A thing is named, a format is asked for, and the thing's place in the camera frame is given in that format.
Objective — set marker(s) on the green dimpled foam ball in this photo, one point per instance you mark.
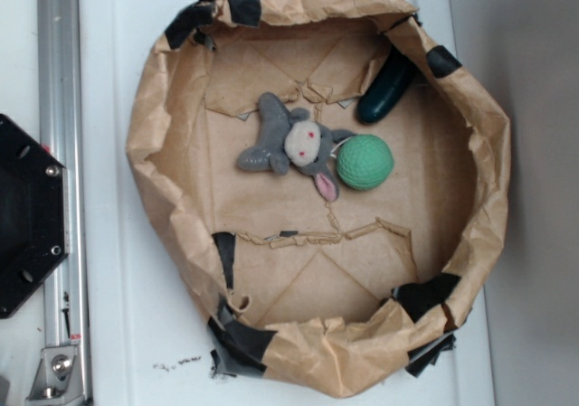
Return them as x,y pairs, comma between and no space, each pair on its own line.
364,162

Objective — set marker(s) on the brown paper bag bin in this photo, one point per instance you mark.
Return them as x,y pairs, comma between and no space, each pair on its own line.
335,296

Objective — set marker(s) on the grey plush donkey toy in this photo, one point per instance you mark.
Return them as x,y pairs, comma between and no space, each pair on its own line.
290,137

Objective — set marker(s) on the dark green plastic cucumber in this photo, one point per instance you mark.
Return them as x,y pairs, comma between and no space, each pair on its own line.
389,85

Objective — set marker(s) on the white plastic tray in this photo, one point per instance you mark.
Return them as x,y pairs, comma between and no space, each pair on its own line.
149,345

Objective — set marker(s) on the aluminium extrusion rail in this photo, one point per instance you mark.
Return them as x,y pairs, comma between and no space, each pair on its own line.
65,294

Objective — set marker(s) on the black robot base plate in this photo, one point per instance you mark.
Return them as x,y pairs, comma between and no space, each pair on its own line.
33,220

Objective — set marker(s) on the metal corner bracket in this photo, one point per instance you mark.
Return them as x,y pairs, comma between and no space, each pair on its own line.
58,378

